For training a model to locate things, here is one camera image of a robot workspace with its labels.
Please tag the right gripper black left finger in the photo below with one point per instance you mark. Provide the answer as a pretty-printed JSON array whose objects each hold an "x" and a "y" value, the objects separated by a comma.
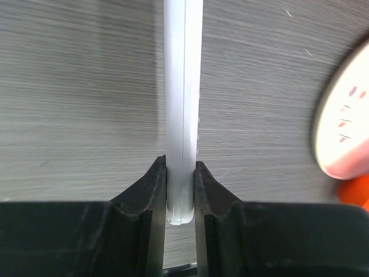
[{"x": 120, "y": 237}]

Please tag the orange plastic bowl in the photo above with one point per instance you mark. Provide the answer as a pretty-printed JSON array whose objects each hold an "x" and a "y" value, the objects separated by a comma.
[{"x": 354, "y": 191}]

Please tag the white remote control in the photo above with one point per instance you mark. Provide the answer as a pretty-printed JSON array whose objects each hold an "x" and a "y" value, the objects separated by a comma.
[{"x": 182, "y": 71}]

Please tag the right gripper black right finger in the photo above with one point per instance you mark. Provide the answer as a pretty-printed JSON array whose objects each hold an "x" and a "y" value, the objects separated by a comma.
[{"x": 238, "y": 238}]

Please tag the pink white ceramic plate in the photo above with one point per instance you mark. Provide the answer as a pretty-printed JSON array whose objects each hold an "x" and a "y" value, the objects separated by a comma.
[{"x": 340, "y": 127}]

